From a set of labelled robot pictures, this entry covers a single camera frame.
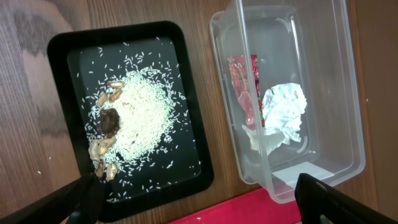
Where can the food scraps and rice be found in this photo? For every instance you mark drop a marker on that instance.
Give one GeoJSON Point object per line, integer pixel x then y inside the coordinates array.
{"type": "Point", "coordinates": [141, 80]}

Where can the clear plastic waste bin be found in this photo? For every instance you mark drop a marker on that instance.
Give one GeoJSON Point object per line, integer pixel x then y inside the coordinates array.
{"type": "Point", "coordinates": [304, 42]}

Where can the red snack wrapper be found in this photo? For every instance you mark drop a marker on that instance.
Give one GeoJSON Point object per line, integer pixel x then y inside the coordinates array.
{"type": "Point", "coordinates": [239, 79]}

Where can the black rectangular tray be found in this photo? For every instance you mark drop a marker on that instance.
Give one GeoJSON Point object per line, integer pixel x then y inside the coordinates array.
{"type": "Point", "coordinates": [58, 51]}

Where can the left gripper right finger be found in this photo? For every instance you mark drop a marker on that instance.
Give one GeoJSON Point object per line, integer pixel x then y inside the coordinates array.
{"type": "Point", "coordinates": [319, 203]}

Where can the white napkin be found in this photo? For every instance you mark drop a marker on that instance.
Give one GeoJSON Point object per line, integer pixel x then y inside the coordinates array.
{"type": "Point", "coordinates": [282, 108]}

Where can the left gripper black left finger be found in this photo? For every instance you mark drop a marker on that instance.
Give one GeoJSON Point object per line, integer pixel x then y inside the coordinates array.
{"type": "Point", "coordinates": [81, 201]}

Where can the red serving tray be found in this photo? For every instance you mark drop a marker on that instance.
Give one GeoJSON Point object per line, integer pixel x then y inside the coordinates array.
{"type": "Point", "coordinates": [255, 207]}

